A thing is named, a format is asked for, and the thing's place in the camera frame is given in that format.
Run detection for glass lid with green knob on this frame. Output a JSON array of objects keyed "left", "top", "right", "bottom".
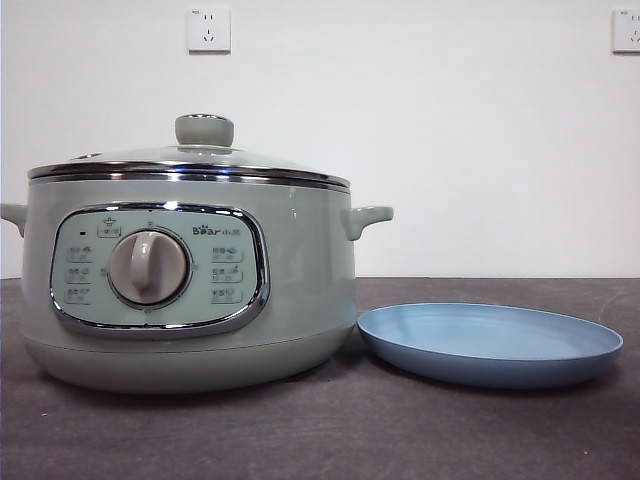
[{"left": 27, "top": 113, "right": 349, "bottom": 191}]

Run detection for pale green electric steamer pot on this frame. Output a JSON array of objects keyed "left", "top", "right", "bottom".
[{"left": 0, "top": 172, "right": 395, "bottom": 396}]

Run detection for blue plate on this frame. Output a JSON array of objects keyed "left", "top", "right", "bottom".
[{"left": 356, "top": 301, "right": 625, "bottom": 391}]

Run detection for white wall socket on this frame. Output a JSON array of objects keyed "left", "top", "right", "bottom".
[
  {"left": 612, "top": 8, "right": 640, "bottom": 54},
  {"left": 187, "top": 7, "right": 233, "bottom": 55}
]

